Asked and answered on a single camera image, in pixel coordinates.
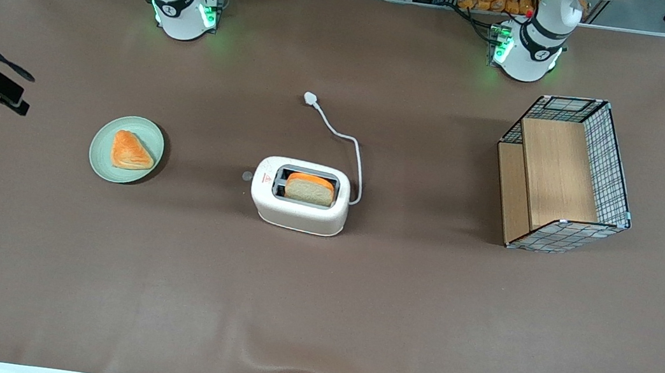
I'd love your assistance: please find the white toaster power cable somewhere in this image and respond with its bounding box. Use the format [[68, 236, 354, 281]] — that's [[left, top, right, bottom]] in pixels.
[[290, 92, 375, 208]]

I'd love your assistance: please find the bread slice with orange crust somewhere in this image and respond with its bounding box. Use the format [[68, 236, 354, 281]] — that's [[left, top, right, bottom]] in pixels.
[[283, 171, 338, 208]]

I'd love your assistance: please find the black wire basket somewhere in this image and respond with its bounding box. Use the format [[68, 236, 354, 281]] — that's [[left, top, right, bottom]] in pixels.
[[485, 87, 648, 264]]

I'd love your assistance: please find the pale green plate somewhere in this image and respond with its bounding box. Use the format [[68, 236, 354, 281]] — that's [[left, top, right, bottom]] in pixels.
[[85, 111, 168, 189]]

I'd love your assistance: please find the wooden stepped shelf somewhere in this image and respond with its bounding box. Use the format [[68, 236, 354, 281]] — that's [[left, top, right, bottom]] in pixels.
[[486, 113, 612, 255]]

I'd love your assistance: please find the white toaster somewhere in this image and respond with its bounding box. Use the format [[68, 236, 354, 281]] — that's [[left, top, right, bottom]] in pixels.
[[246, 153, 355, 239]]

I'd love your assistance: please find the orange triangular pastry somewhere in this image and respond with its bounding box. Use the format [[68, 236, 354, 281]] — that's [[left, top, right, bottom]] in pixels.
[[109, 129, 159, 174]]

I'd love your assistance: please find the brown table cover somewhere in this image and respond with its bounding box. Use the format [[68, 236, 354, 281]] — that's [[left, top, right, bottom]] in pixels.
[[0, 0, 665, 373]]

